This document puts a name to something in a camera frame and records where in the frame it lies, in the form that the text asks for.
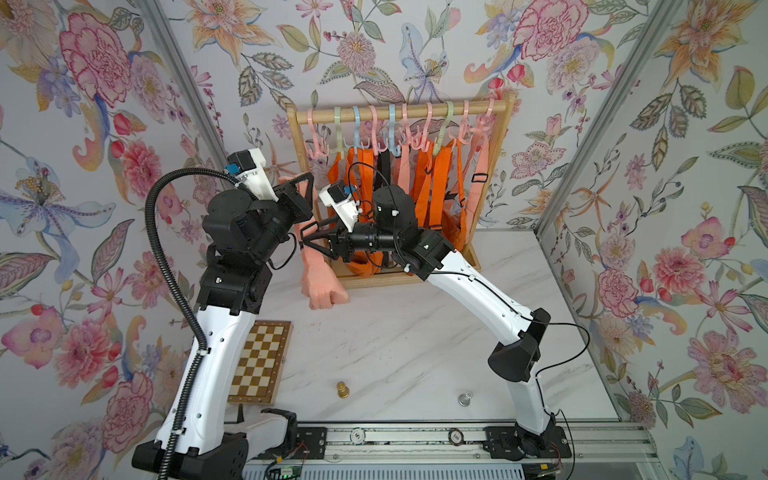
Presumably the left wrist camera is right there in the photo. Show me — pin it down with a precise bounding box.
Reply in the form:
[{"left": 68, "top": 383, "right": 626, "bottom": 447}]
[{"left": 226, "top": 148, "right": 278, "bottom": 201}]

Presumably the gold chess piece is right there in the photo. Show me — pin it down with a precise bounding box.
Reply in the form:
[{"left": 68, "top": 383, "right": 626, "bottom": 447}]
[{"left": 336, "top": 381, "right": 350, "bottom": 399}]

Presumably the wooden clothes rack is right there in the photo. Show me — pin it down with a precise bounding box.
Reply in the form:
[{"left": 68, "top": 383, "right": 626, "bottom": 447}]
[{"left": 286, "top": 91, "right": 518, "bottom": 267}]

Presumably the wooden chessboard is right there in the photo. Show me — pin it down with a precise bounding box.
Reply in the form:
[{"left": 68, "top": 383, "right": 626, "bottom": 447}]
[{"left": 228, "top": 320, "right": 293, "bottom": 405}]

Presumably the far right pink bag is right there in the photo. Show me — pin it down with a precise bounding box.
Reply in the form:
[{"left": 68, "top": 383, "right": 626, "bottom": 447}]
[{"left": 465, "top": 127, "right": 492, "bottom": 228}]

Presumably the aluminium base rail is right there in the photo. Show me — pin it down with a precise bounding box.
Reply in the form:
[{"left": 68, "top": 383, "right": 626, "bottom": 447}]
[{"left": 298, "top": 419, "right": 658, "bottom": 466}]

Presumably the orange sling bag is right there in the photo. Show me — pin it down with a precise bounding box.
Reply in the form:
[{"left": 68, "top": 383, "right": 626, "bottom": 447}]
[
  {"left": 327, "top": 147, "right": 383, "bottom": 277},
  {"left": 412, "top": 140, "right": 469, "bottom": 251}
]

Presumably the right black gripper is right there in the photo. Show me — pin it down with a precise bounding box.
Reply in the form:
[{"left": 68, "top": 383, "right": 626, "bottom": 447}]
[{"left": 309, "top": 217, "right": 410, "bottom": 270}]

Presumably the pink sling bag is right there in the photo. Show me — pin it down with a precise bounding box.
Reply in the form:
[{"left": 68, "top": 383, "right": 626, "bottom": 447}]
[{"left": 278, "top": 173, "right": 352, "bottom": 311}]

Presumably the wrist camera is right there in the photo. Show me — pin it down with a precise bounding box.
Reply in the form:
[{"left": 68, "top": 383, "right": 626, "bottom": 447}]
[
  {"left": 318, "top": 180, "right": 359, "bottom": 232},
  {"left": 226, "top": 148, "right": 278, "bottom": 201}
]

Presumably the silver chess piece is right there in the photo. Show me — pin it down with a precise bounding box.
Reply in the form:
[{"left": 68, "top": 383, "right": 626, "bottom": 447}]
[{"left": 457, "top": 391, "right": 473, "bottom": 407}]

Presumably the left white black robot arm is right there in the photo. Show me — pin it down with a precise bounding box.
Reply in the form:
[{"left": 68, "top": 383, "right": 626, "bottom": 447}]
[{"left": 132, "top": 168, "right": 314, "bottom": 479}]

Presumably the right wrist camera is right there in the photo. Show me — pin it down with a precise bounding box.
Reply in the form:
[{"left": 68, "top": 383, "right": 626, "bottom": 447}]
[{"left": 318, "top": 180, "right": 359, "bottom": 232}]

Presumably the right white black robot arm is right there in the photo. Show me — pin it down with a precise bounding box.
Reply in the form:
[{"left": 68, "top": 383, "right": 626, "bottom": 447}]
[{"left": 302, "top": 181, "right": 575, "bottom": 461}]

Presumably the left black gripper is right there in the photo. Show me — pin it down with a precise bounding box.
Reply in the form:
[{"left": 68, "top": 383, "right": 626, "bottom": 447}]
[{"left": 248, "top": 173, "right": 316, "bottom": 267}]

